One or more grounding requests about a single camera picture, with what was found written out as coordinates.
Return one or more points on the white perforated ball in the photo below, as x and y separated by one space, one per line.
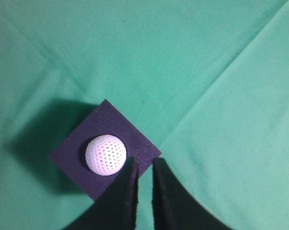
105 155

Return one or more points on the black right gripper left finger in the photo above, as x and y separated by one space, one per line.
116 209

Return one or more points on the dark purple foam cube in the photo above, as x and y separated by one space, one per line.
69 156

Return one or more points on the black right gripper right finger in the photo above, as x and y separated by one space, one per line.
173 207

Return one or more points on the green cloth backdrop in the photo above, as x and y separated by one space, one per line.
207 81

